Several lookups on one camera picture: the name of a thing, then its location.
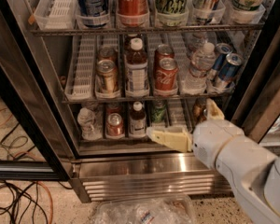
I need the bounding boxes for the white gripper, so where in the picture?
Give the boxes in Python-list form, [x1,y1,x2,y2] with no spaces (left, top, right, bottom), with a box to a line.
[147,98,244,169]

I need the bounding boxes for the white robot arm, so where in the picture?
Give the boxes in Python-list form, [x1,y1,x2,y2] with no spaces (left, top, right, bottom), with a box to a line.
[147,99,280,224]

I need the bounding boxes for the rear gold can bottom shelf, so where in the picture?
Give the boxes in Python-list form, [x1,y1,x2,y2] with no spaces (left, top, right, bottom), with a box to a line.
[192,98,207,124]

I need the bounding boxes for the green can bottom shelf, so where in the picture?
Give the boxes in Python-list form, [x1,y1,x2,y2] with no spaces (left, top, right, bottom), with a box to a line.
[151,100,166,123]

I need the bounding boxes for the steel fridge base grille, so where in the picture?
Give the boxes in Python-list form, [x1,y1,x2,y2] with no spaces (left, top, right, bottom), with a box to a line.
[69,153,231,203]

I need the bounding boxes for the front red cola can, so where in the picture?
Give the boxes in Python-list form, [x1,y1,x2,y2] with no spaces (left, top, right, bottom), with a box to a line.
[155,58,178,91]

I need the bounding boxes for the tea bottle bottom shelf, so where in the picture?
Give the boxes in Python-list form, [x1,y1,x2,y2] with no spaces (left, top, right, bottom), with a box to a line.
[129,102,147,137]

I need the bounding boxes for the front blue energy can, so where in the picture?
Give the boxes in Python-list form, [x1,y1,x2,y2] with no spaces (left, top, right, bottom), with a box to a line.
[215,53,244,89]

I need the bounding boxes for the blue energy can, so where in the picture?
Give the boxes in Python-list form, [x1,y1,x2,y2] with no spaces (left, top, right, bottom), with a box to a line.
[207,43,232,80]
[215,53,244,89]

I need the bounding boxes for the rear blue energy can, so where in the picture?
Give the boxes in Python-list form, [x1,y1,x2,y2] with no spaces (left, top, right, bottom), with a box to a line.
[207,43,232,80]

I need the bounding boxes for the red can bottom shelf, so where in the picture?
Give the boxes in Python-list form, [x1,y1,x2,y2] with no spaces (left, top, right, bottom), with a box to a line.
[106,113,124,137]

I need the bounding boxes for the rear red cola can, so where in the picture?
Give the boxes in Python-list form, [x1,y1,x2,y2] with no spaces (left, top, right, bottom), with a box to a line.
[154,44,175,66]

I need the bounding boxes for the rear water bottle middle shelf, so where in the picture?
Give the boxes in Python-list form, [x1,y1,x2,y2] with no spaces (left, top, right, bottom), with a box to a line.
[187,32,208,57]

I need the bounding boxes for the front orange can middle shelf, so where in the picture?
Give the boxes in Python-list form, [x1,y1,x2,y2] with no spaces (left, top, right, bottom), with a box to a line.
[96,60,118,93]

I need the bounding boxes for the orange can shelf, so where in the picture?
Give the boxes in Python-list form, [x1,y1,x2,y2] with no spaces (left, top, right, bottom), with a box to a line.
[98,46,118,63]
[96,60,118,93]

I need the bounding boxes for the crumpled water bottle bottom shelf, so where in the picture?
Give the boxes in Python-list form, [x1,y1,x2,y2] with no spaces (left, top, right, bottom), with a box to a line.
[77,107,103,141]

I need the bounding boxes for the rear orange can middle shelf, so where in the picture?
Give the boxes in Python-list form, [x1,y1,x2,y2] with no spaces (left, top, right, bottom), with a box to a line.
[98,46,118,63]

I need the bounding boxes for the empty white tray middle shelf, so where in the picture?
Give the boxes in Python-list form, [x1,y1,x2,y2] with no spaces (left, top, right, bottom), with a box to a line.
[64,35,96,102]

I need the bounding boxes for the empty white tray shelf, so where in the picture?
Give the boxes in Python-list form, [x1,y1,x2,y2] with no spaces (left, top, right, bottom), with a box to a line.
[34,0,77,30]
[64,35,96,102]

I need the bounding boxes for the red cola can top shelf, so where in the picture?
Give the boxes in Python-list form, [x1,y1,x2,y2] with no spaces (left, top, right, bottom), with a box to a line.
[118,0,148,27]

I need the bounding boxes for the white green can top shelf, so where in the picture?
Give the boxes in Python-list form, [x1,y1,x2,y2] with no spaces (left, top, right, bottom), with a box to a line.
[231,0,263,23]

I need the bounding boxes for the dark blue can top shelf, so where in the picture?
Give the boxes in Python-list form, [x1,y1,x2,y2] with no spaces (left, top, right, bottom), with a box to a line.
[77,0,109,28]

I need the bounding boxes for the open fridge door left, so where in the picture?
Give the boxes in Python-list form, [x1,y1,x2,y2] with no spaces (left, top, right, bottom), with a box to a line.
[0,0,77,181]

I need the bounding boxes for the empty white tray top shelf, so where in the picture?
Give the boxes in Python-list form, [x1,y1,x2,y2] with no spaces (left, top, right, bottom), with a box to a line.
[34,0,77,30]

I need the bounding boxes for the front clear water bottle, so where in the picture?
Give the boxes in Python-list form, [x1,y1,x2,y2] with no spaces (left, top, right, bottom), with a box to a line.
[185,42,216,94]

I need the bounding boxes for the front brown tea bottle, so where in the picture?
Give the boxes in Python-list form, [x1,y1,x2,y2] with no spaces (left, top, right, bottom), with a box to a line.
[125,38,148,92]

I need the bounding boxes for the clear plastic bin on floor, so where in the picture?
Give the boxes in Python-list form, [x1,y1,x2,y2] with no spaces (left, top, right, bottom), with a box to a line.
[91,194,198,224]

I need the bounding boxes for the orange cable on floor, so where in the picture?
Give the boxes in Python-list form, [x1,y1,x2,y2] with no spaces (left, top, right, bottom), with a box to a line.
[0,106,54,224]

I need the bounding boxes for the black cables on floor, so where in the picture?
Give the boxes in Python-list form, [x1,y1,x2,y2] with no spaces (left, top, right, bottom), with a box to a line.
[0,121,73,224]

